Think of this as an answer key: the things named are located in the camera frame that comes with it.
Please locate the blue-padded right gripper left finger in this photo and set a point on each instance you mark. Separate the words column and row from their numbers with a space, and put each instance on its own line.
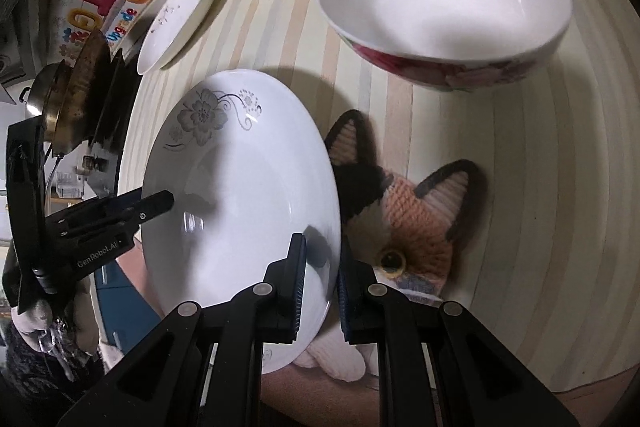
column 284, row 304

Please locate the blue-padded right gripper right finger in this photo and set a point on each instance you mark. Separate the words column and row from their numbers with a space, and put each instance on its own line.
column 355, row 305

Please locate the white plate grey flower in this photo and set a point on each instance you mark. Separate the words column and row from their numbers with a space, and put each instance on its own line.
column 248, row 169

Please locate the white plate pink flowers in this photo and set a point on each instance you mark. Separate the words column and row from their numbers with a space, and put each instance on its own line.
column 170, row 31

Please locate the gloved left hand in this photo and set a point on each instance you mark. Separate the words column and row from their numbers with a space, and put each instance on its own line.
column 70, row 335

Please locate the calico cat plush mat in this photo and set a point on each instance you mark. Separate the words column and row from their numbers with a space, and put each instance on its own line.
column 410, row 233

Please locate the black induction cooktop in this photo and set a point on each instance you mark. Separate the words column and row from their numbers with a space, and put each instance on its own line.
column 102, row 160

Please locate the stainless steel pot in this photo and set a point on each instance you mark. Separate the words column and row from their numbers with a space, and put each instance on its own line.
column 36, row 96

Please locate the black wok with food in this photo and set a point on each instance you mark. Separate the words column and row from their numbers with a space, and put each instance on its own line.
column 73, row 102

